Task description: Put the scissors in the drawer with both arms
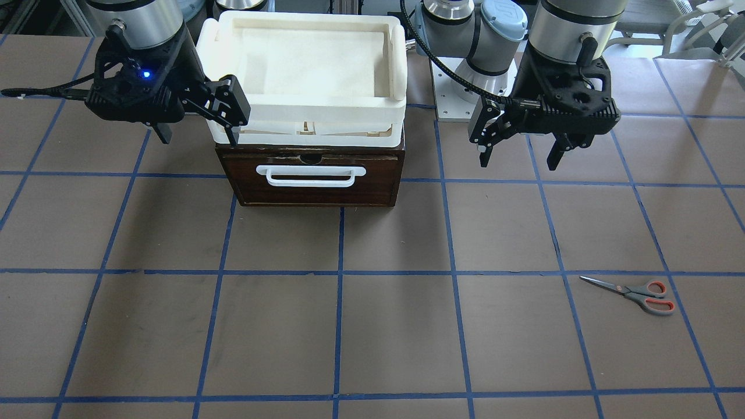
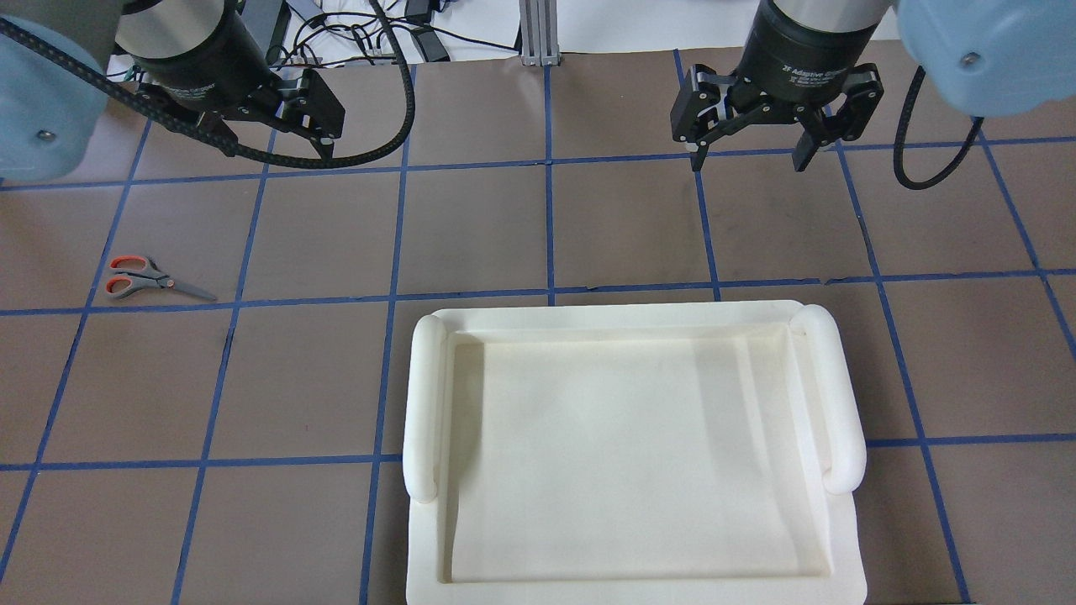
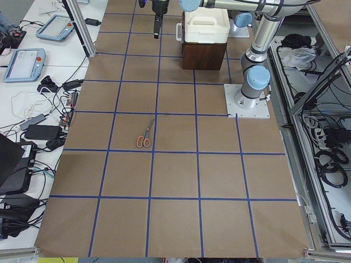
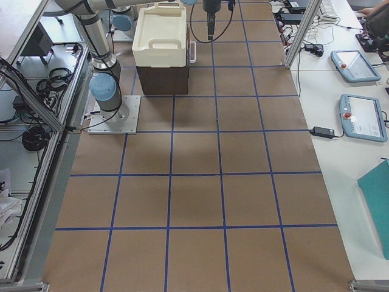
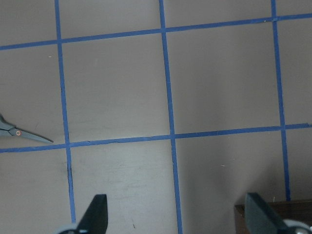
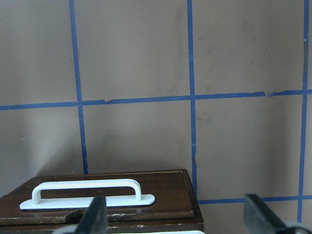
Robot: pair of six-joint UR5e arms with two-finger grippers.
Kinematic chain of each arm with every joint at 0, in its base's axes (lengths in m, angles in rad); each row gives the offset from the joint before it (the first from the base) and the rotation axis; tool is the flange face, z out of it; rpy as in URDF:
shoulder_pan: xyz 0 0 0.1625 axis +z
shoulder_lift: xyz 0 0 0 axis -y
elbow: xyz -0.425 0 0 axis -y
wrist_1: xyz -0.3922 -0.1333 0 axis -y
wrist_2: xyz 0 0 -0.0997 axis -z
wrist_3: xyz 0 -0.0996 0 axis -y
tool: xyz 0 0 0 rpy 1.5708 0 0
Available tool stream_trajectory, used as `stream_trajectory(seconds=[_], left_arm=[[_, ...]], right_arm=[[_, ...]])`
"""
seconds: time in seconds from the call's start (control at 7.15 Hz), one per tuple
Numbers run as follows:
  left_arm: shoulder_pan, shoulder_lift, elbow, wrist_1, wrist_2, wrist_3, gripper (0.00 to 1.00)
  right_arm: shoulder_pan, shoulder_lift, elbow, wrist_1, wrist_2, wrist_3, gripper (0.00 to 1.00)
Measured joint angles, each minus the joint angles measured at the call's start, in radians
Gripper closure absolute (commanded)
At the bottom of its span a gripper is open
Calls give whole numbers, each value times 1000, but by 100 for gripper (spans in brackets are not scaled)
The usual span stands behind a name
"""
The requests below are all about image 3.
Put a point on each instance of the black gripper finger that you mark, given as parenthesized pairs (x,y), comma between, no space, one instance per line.
(157,25)

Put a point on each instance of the white drawer handle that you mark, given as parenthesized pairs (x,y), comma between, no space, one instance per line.
(178,31)

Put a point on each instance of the dark wooden drawer box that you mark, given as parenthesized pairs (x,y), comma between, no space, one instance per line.
(203,56)

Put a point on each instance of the orange grey handled scissors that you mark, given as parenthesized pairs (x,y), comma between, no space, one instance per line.
(143,140)

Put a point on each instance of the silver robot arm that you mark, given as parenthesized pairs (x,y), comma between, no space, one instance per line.
(256,76)

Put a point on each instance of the white foam tray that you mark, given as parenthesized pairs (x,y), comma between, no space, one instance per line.
(205,25)

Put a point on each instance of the small black power brick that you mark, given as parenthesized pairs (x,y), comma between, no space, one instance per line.
(93,22)

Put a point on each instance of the far blue teach pendant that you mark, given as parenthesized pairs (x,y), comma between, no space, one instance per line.
(57,28)

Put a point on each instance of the blue teach pendant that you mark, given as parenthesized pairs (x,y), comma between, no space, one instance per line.
(25,65)
(57,28)

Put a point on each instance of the near blue teach pendant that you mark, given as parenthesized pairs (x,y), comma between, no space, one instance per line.
(25,65)

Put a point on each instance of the white crumpled cloth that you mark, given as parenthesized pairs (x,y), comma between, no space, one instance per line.
(300,58)

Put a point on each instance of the black power adapter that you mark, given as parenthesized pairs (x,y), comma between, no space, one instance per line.
(42,132)

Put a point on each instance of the aluminium frame post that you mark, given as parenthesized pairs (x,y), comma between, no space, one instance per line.
(80,26)

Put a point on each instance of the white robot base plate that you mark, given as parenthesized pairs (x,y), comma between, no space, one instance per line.
(238,106)

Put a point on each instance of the aluminium side rack frame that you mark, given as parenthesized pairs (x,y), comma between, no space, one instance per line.
(316,102)

